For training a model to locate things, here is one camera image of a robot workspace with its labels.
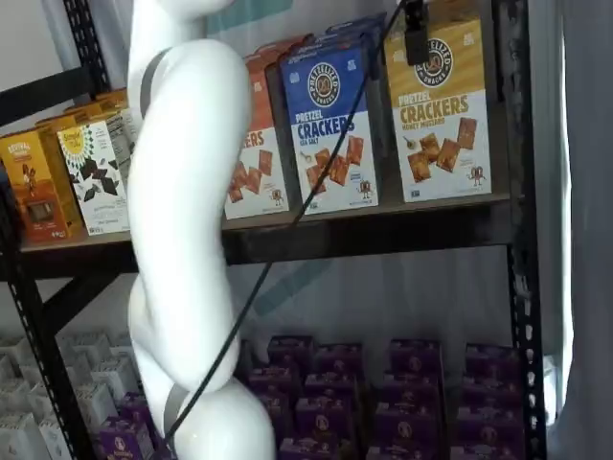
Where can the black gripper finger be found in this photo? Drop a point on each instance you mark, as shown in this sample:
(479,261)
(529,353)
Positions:
(416,48)

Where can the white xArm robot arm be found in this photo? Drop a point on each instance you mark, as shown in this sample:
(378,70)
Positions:
(182,191)

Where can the blue sea salt crackers box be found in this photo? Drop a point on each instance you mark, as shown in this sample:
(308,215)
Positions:
(354,29)
(330,96)

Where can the yellow honey mustard crackers box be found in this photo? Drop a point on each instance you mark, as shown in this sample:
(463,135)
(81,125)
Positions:
(440,144)

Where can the orange cheddar crackers box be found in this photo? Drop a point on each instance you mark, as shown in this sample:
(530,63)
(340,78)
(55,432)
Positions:
(275,48)
(258,191)

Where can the wooden shelf board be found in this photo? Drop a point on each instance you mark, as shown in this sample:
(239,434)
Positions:
(383,208)

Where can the black metal shelf rack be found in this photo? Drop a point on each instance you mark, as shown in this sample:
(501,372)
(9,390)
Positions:
(383,235)

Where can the purple snack box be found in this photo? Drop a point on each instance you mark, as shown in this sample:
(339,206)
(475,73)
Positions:
(325,419)
(492,361)
(415,357)
(274,381)
(313,450)
(414,388)
(407,454)
(338,359)
(491,395)
(489,436)
(136,409)
(411,426)
(289,352)
(334,385)
(277,412)
(124,441)

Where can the orange Revival snack box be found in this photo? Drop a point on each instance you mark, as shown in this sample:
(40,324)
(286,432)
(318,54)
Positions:
(57,125)
(111,97)
(86,110)
(33,191)

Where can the Simple Mills mint thins box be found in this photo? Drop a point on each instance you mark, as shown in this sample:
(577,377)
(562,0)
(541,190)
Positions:
(117,139)
(93,191)

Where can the white carton box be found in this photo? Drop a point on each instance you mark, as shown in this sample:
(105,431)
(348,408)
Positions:
(95,407)
(21,438)
(55,438)
(39,400)
(115,378)
(76,350)

